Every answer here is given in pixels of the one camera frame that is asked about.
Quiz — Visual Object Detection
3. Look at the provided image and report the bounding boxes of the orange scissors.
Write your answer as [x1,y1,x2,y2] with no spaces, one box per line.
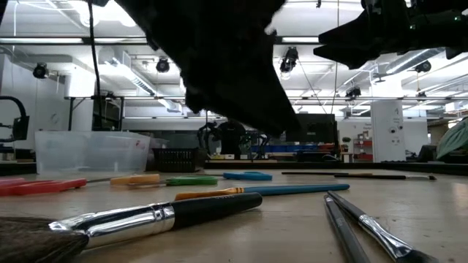
[86,173,161,187]

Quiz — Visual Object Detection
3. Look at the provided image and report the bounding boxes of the red storage shelf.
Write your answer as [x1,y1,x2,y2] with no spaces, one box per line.
[352,131,374,161]

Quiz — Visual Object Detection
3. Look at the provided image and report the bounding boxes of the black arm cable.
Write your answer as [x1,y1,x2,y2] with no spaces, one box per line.
[87,0,102,129]

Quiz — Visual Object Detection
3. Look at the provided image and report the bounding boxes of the small black monitor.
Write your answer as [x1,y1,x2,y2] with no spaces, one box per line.
[12,115,31,142]

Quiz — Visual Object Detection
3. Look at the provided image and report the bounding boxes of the black plastic basket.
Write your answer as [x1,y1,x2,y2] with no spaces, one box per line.
[152,147,201,173]

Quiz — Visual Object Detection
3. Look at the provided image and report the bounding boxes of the dark brush long silver ferrule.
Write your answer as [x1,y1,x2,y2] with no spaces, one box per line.
[327,190,439,263]

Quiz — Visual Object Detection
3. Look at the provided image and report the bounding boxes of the blue storage bins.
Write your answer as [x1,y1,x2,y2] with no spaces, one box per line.
[252,145,319,153]

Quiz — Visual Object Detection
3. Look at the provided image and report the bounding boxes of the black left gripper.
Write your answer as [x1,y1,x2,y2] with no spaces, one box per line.
[116,0,301,138]

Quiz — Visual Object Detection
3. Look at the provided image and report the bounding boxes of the green striped potted plant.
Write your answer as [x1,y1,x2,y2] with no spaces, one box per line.
[437,117,468,160]

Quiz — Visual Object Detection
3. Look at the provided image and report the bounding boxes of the green scissors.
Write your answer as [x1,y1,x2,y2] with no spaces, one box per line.
[126,176,219,189]

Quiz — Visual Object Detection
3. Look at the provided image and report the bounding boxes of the blue scissors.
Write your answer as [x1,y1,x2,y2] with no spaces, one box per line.
[204,171,273,182]

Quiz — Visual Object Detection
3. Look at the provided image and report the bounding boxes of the thin black brush silver ferrule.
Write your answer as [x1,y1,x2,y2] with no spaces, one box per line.
[333,174,438,181]

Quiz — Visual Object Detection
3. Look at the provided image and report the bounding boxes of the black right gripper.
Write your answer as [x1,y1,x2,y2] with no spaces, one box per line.
[313,0,414,70]

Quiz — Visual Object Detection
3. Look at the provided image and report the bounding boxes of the large black silver-ferrule brush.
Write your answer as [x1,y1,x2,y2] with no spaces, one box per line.
[0,192,263,263]

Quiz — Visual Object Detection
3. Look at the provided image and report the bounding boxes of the person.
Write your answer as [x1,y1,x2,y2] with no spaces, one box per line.
[215,118,246,156]

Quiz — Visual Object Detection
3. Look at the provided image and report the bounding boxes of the white column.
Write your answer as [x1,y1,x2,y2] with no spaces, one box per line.
[370,100,405,164]

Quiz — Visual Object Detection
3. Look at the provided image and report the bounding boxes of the tinted clear plastic bin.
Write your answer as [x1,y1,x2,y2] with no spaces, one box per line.
[146,137,171,150]

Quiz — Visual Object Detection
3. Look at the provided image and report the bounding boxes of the black aluminium rig frame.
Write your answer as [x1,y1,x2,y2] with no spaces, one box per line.
[0,35,468,176]

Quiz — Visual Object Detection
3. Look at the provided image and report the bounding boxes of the blue brush orange bristles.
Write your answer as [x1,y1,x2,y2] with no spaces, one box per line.
[174,183,351,202]

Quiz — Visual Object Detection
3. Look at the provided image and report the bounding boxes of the red scissors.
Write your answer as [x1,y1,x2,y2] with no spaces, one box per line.
[0,178,88,197]

